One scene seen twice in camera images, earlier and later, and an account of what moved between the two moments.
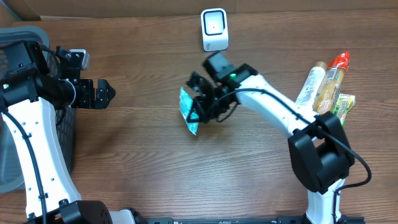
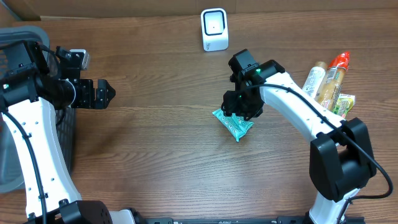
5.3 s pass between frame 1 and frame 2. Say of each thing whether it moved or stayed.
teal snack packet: moved
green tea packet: stayed
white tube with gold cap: stayed
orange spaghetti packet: stayed
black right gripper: moved
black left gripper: stayed
